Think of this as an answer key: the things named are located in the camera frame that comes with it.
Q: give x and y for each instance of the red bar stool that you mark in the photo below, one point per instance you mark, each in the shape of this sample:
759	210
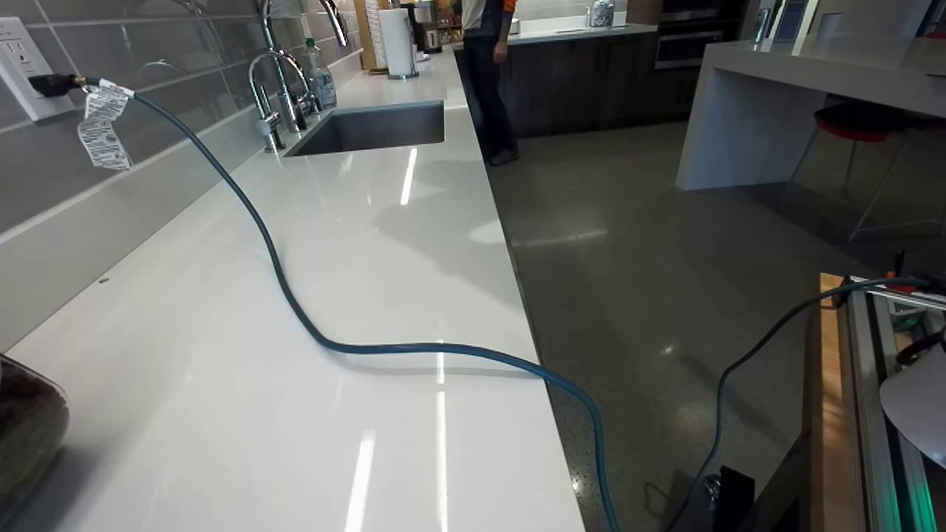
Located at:
861	125

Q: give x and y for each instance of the wooden robot cart frame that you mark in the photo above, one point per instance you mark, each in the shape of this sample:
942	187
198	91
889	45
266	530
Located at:
869	451

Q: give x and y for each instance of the person in dark clothes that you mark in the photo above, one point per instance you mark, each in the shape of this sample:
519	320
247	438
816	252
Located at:
485	30

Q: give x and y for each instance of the dark fabric object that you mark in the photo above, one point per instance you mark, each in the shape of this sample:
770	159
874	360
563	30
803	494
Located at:
34	419

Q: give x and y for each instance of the white wall outlet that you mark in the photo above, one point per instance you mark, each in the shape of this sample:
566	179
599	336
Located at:
18	64

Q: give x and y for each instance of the dark wood base cabinets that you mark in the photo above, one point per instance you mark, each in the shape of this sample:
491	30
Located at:
591	83

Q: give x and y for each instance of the white paper towel roll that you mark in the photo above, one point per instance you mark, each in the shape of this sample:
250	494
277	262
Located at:
398	42

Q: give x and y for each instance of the black power plug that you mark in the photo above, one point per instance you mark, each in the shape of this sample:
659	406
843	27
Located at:
58	83

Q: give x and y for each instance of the chrome kitchen faucet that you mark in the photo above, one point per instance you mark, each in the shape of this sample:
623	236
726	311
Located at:
286	95

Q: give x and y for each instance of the black built-in wall oven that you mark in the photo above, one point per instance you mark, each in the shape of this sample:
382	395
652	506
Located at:
691	24

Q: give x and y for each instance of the dark undermount sink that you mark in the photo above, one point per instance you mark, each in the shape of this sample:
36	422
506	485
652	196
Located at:
364	129

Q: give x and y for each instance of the white kitchen island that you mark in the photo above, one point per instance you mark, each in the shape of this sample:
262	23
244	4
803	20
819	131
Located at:
754	106

